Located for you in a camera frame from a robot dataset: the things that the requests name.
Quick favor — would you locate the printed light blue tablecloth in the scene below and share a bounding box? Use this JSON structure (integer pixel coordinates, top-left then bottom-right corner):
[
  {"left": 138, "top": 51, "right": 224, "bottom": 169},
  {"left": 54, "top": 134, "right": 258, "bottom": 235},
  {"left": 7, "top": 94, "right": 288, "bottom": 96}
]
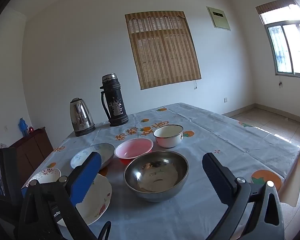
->
[{"left": 21, "top": 102, "right": 300, "bottom": 240}]

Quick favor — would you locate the black cable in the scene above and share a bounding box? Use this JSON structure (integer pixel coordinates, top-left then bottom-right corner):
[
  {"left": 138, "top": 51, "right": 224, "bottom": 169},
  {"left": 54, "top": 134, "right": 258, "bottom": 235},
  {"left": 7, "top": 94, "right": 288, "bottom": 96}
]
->
[{"left": 97, "top": 221, "right": 112, "bottom": 240}]

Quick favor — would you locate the blue patterned porcelain plate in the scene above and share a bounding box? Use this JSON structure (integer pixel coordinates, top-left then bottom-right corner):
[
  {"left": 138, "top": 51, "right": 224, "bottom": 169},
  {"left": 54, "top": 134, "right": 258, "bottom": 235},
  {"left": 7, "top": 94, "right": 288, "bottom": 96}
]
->
[{"left": 70, "top": 143, "right": 115, "bottom": 170}]

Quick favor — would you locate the white enamel bowl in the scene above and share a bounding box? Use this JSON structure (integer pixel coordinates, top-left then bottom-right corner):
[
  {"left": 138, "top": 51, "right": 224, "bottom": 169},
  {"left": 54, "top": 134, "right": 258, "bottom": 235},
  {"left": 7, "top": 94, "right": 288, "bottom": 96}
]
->
[{"left": 153, "top": 124, "right": 184, "bottom": 148}]

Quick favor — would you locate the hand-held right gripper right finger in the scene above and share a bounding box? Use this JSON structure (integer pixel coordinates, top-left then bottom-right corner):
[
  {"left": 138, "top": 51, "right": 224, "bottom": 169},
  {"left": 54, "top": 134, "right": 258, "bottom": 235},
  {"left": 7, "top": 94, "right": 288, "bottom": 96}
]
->
[{"left": 202, "top": 152, "right": 285, "bottom": 240}]

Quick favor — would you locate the white plate red print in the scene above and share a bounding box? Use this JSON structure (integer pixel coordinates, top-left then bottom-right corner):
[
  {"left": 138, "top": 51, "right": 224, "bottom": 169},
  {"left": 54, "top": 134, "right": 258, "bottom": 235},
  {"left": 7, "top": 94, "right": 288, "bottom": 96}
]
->
[{"left": 27, "top": 168, "right": 62, "bottom": 184}]

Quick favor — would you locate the white plate floral rim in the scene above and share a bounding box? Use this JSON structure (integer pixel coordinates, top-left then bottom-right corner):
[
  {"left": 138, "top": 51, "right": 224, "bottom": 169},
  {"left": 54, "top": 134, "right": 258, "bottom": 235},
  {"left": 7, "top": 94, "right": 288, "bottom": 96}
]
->
[{"left": 56, "top": 172, "right": 112, "bottom": 227}]

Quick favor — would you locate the glass window with frame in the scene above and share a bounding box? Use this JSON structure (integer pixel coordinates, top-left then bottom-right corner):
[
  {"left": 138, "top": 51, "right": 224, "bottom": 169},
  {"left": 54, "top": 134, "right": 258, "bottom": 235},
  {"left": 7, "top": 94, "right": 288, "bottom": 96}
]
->
[{"left": 265, "top": 21, "right": 300, "bottom": 78}]

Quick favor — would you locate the stainless steel electric kettle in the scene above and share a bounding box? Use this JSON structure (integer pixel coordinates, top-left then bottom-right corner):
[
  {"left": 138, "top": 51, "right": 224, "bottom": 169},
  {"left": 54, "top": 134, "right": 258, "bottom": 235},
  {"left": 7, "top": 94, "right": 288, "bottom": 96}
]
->
[{"left": 70, "top": 97, "right": 96, "bottom": 137}]

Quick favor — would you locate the worn black thermos flask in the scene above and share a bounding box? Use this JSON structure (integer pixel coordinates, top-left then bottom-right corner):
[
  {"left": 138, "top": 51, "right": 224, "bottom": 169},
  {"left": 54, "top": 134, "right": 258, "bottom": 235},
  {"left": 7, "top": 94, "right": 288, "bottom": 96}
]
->
[{"left": 99, "top": 74, "right": 129, "bottom": 127}]

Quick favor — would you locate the pink plastic bowl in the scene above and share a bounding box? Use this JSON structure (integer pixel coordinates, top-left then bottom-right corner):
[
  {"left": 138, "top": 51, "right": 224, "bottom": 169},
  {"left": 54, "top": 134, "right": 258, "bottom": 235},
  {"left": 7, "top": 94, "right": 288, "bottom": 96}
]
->
[{"left": 114, "top": 138, "right": 154, "bottom": 165}]

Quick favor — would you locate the brown wooden sideboard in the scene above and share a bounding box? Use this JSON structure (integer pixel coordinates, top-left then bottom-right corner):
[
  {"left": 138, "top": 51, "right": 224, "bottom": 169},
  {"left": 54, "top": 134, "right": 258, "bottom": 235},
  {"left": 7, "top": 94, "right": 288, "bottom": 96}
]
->
[{"left": 9, "top": 127, "right": 54, "bottom": 188}]

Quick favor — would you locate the bamboo window blind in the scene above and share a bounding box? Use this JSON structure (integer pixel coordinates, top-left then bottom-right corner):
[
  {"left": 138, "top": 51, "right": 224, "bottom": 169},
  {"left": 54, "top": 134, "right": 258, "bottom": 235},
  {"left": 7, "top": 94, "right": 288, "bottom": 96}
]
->
[{"left": 125, "top": 11, "right": 202, "bottom": 90}]

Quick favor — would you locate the stainless steel bowl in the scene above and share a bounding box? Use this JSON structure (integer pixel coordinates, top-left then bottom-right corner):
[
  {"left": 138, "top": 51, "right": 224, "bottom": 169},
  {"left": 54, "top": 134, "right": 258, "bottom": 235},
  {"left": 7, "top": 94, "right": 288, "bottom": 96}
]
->
[{"left": 124, "top": 151, "right": 189, "bottom": 202}]

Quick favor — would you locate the blue thermos jug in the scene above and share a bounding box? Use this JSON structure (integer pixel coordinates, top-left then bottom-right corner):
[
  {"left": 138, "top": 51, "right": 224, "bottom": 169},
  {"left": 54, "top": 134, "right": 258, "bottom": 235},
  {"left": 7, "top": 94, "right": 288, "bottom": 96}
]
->
[{"left": 19, "top": 117, "right": 28, "bottom": 137}]

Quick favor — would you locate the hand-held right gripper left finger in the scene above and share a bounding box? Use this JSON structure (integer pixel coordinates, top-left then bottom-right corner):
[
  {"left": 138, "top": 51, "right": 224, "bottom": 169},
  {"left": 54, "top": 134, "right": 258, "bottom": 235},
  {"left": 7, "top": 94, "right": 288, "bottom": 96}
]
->
[{"left": 17, "top": 151, "right": 102, "bottom": 240}]

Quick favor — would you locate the beige wall panel box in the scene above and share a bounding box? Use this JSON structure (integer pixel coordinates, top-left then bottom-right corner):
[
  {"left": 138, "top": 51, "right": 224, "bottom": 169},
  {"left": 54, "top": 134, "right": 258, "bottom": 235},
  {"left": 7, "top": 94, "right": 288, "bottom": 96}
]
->
[{"left": 206, "top": 6, "right": 231, "bottom": 31}]

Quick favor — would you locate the rolled striped window blind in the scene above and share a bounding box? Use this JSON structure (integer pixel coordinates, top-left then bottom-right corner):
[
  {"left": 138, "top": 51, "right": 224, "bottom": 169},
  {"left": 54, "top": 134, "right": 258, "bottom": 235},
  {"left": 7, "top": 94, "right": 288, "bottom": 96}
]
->
[{"left": 255, "top": 0, "right": 297, "bottom": 14}]

